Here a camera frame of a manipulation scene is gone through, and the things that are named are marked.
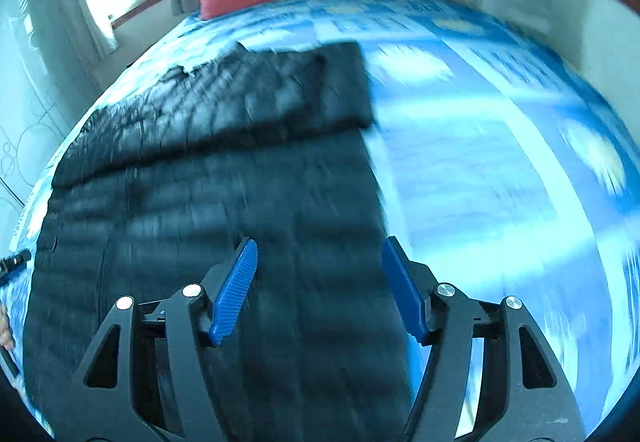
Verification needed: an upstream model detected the blue patterned bedspread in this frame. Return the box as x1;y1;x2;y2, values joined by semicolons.
1;0;639;441

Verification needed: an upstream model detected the person's left hand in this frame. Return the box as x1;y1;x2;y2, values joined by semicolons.
0;303;15;351

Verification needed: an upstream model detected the black quilted puffer jacket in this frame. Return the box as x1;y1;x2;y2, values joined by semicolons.
23;42;411;441

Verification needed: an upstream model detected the white sliding wardrobe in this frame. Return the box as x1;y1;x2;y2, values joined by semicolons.
1;0;70;251

